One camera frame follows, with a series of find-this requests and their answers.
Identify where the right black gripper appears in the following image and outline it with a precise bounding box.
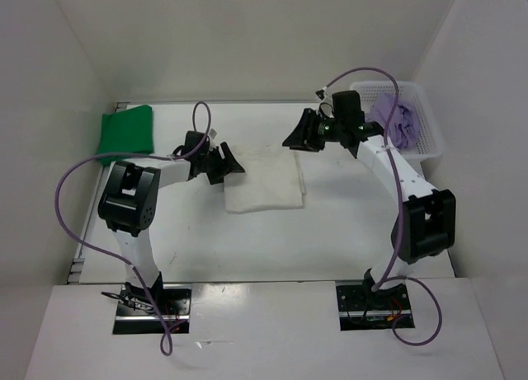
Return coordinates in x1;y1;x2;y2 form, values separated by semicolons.
283;107;345;152

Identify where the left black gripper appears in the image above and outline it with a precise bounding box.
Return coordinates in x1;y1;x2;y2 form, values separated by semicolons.
198;143;244;185

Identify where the white t shirt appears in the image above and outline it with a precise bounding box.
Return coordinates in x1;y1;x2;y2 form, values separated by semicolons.
224;146;306;214

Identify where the lavender t shirt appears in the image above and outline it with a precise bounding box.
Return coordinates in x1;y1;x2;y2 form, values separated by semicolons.
365;93;420;149

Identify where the green t shirt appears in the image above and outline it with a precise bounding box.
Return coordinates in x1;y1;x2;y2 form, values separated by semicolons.
97;105;154;155

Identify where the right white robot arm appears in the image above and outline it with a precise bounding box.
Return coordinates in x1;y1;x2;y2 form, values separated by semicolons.
282;108;456;308

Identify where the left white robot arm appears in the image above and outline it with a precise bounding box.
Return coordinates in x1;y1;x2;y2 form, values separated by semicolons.
97;141;245;314

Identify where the white plastic basket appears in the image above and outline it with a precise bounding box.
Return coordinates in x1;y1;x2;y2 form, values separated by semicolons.
350;81;443;162

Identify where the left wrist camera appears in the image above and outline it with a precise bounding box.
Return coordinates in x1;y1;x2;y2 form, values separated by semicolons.
172;130;221;162

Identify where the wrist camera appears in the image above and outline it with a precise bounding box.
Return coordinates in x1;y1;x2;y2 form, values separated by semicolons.
172;130;221;162
315;87;365;125

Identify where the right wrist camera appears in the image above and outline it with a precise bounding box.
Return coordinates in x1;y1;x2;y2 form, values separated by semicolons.
315;87;365;125

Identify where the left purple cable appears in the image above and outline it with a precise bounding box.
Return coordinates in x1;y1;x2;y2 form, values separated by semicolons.
55;101;215;358

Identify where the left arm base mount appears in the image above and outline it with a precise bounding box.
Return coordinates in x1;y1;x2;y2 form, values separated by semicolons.
101;284;191;335

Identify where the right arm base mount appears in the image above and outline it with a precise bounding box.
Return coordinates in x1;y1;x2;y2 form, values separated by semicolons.
335;280;415;331

